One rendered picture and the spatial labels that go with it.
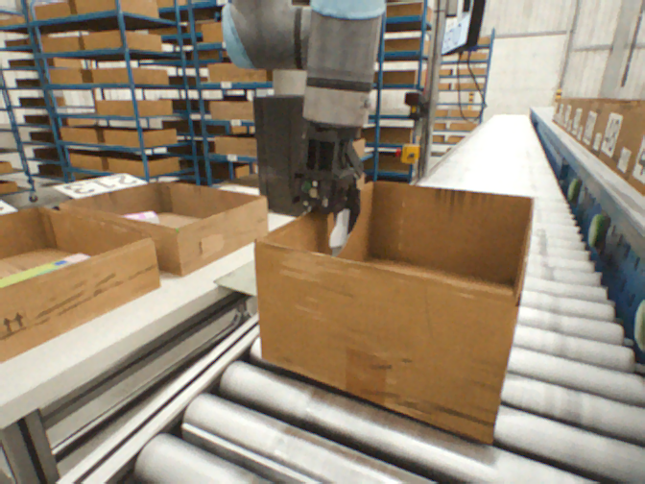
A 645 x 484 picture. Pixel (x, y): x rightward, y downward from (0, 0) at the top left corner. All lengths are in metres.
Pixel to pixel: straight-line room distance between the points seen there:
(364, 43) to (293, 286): 0.31
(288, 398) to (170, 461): 0.14
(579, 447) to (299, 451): 0.28
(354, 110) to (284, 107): 0.61
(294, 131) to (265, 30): 0.49
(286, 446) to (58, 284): 0.40
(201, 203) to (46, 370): 0.62
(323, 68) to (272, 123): 0.65
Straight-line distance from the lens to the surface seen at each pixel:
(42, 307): 0.67
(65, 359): 0.64
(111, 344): 0.64
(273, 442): 0.45
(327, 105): 0.52
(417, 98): 1.62
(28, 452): 0.66
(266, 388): 0.51
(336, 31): 0.53
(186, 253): 0.79
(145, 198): 1.19
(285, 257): 0.44
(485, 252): 0.77
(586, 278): 0.91
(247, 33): 0.67
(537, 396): 0.56
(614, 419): 0.57
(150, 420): 0.52
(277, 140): 1.15
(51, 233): 1.04
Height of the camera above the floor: 1.08
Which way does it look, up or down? 21 degrees down
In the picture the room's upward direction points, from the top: straight up
